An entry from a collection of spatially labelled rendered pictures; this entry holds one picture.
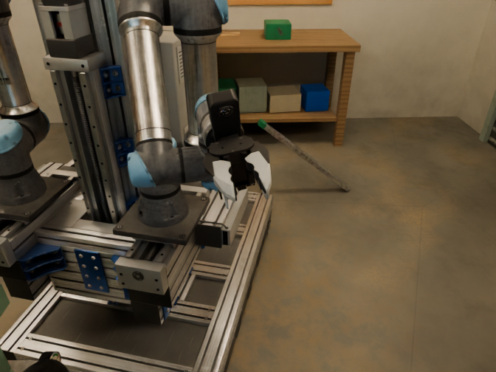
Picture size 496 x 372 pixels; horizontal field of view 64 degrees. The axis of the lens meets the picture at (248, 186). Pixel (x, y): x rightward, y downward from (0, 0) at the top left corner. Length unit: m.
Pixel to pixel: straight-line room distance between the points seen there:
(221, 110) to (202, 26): 0.40
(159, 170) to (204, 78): 0.31
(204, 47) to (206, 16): 0.07
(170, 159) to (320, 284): 1.48
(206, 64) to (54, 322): 1.26
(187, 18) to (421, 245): 1.97
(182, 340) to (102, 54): 1.06
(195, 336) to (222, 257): 0.46
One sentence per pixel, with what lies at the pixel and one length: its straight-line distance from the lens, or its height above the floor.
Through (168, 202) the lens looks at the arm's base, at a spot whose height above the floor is 0.89.
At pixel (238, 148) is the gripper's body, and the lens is 0.61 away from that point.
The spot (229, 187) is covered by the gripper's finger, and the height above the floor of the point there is 1.23.
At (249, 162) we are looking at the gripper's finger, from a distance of 0.58.
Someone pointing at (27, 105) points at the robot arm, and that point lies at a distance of 1.46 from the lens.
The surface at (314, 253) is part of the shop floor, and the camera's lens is 2.32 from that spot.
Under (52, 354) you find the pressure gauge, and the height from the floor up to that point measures 0.69.
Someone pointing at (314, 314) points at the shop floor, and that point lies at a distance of 2.01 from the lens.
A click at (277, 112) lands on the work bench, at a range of 3.48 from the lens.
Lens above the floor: 1.52
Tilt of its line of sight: 32 degrees down
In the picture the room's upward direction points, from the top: straight up
